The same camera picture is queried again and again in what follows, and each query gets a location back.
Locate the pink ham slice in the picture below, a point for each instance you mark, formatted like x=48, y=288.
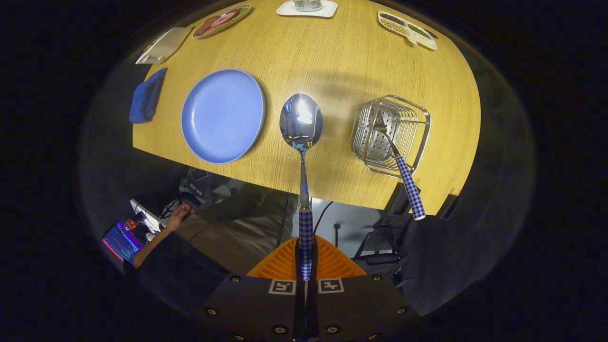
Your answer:
x=224, y=18

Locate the brown meat patty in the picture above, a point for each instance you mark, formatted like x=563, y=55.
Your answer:
x=206, y=27

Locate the white toaster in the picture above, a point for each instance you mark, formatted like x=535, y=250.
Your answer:
x=164, y=46

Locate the folded blue cloth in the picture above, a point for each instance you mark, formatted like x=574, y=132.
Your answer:
x=146, y=97

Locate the person's grey trousers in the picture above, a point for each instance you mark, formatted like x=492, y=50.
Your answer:
x=228, y=237

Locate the white square coaster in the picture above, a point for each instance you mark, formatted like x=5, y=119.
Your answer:
x=285, y=9

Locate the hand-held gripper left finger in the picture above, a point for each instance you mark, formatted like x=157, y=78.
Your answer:
x=256, y=304

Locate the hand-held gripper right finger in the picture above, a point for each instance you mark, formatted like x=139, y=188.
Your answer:
x=356, y=304

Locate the blue round plate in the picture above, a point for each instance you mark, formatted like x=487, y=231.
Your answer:
x=223, y=116

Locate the white divided bean dish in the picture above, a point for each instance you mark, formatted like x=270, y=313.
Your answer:
x=427, y=42

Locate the green lettuce leaf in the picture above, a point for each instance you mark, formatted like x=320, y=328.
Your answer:
x=243, y=9

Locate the oval plate of food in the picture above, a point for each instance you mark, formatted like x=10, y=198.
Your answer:
x=221, y=21

